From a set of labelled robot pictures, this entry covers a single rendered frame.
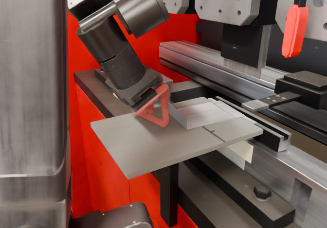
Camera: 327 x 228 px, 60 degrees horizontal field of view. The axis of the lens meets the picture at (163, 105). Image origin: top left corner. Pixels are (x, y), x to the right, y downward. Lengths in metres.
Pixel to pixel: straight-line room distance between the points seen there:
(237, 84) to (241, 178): 0.42
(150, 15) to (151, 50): 1.03
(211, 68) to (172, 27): 0.51
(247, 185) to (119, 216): 0.30
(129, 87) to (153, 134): 0.10
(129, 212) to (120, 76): 0.20
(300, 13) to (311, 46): 0.69
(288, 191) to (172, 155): 0.21
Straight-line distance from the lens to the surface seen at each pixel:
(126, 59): 0.42
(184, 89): 1.03
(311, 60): 1.09
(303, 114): 0.79
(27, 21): 0.23
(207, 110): 0.58
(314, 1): 0.42
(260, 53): 0.53
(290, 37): 0.39
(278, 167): 0.53
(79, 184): 1.59
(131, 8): 0.40
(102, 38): 0.40
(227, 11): 0.53
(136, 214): 0.31
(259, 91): 0.86
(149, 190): 0.74
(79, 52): 1.30
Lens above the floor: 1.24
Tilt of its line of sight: 24 degrees down
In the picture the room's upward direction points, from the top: straight up
